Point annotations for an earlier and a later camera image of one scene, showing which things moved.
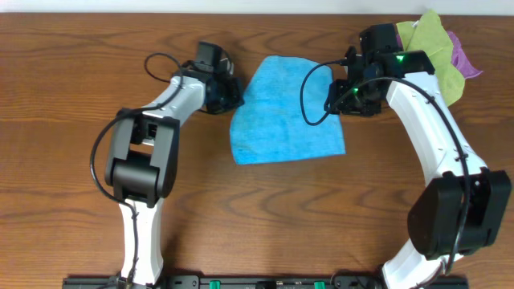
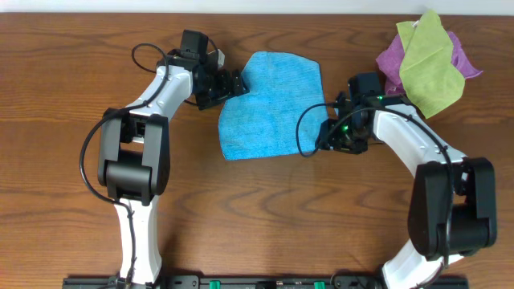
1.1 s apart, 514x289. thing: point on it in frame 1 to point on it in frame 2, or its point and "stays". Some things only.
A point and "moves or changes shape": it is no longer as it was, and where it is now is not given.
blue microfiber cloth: x=281 y=115 moves or changes shape
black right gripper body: x=361 y=102 to x=344 y=137
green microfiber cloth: x=428 y=34 stays
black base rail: x=257 y=282 stays
